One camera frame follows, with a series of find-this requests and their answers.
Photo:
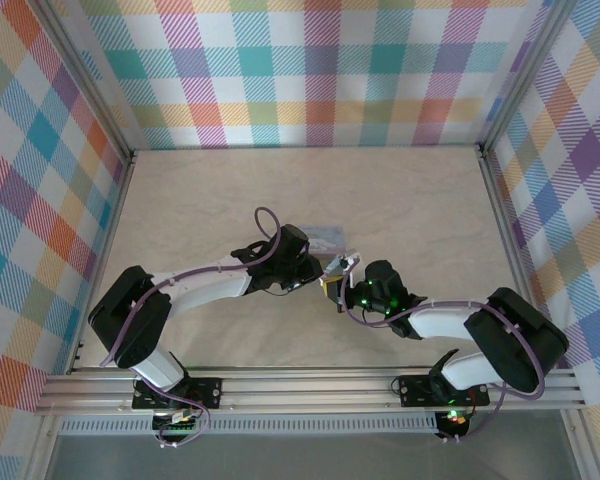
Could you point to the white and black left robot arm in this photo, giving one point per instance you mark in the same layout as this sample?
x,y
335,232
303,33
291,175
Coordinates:
x,y
205,287

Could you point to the aluminium side rail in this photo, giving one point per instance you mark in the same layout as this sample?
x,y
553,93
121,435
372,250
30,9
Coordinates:
x,y
514,250
104,260

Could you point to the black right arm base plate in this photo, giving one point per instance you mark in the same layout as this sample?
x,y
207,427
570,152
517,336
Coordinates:
x,y
415,390

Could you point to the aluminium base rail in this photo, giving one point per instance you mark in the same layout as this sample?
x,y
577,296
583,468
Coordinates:
x,y
305,390

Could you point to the aluminium frame post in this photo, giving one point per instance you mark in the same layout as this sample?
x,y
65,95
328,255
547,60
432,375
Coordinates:
x,y
524,75
87,80

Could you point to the small controller board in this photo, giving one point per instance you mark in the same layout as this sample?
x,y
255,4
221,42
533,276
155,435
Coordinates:
x,y
455,420
177,426

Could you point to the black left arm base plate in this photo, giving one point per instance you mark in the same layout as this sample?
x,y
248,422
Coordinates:
x,y
207,392

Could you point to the light blue printed padlock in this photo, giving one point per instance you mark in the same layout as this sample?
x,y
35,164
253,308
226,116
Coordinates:
x,y
325,240

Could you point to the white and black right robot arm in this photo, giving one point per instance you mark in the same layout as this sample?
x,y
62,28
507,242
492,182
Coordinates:
x,y
445,325

